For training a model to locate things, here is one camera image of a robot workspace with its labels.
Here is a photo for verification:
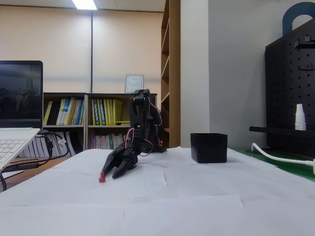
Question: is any black square box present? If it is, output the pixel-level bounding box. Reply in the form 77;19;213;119
190;133;228;164

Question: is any white paper sheet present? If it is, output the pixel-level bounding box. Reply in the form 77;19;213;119
68;164;169;200
0;167;104;207
0;204;126;236
123;194;244;236
137;147;237;170
240;172;315;236
71;148;138;173
162;157;315;197

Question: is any thick yellow binder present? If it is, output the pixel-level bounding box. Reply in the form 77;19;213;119
113;99;124;126

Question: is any low wooden bookshelf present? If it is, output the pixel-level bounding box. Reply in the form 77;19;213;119
85;92;158;150
43;92;87;158

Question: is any framed white certificate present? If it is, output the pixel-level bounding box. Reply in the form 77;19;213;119
125;74;145;94

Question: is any tall wooden bookshelf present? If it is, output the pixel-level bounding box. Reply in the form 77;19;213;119
160;0;182;148

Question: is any beige roller blind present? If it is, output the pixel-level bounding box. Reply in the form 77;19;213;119
93;10;164;94
0;5;92;94

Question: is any white laptop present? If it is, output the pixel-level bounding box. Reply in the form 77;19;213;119
0;60;44;173

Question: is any black pegboard shelf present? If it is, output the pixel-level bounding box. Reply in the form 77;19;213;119
249;126;315;139

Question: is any green desk mat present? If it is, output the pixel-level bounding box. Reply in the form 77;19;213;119
230;147;315;184

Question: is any ceiling light panel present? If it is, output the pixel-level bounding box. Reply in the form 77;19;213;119
71;0;97;11

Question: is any black pegboard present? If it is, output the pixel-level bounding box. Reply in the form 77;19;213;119
264;17;315;158

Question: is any white plastic bottle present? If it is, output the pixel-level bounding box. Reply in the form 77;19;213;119
294;103;307;131

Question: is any dark blue arch board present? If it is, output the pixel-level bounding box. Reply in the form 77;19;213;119
282;1;315;37

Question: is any red white servo wire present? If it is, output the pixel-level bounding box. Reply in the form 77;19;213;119
124;102;163;158

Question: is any black laptop cable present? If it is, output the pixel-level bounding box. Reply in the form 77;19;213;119
36;130;71;164

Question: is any black cable adapter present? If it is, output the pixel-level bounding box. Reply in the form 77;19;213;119
3;161;40;173

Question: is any white power cable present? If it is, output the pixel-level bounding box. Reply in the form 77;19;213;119
251;143;315;166

